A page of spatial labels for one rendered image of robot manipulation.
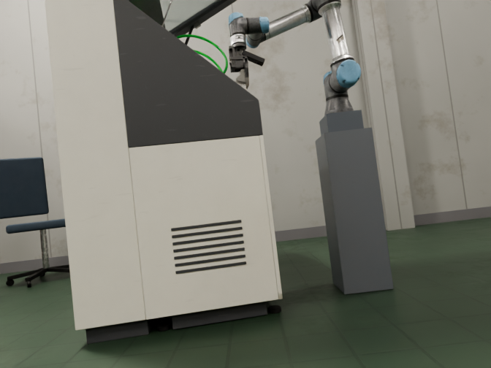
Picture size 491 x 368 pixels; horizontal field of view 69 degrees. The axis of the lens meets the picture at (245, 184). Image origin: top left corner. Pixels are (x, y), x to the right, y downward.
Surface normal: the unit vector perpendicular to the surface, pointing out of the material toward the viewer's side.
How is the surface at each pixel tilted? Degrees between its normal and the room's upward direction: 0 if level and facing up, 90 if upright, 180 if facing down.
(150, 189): 90
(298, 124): 90
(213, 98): 90
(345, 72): 98
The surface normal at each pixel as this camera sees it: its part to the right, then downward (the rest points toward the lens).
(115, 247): 0.12, -0.06
